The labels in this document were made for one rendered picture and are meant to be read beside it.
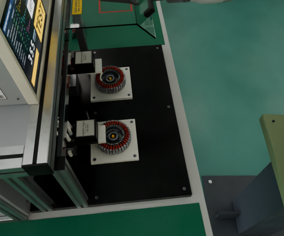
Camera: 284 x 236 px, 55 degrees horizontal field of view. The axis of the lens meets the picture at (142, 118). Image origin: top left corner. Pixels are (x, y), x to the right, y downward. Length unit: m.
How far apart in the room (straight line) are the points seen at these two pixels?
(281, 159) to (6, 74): 0.80
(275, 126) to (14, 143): 0.80
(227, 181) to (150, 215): 0.95
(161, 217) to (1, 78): 0.56
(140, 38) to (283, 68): 1.43
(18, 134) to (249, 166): 1.48
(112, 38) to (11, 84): 0.76
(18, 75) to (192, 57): 1.85
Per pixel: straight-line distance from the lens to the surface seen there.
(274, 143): 0.98
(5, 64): 0.52
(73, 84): 1.00
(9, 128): 0.58
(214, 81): 2.13
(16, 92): 0.58
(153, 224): 0.83
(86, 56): 0.94
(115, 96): 0.99
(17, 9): 0.57
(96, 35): 1.27
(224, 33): 2.54
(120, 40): 1.24
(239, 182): 1.74
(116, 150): 0.84
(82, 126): 0.83
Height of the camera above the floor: 1.57
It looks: 57 degrees down
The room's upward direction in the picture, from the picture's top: straight up
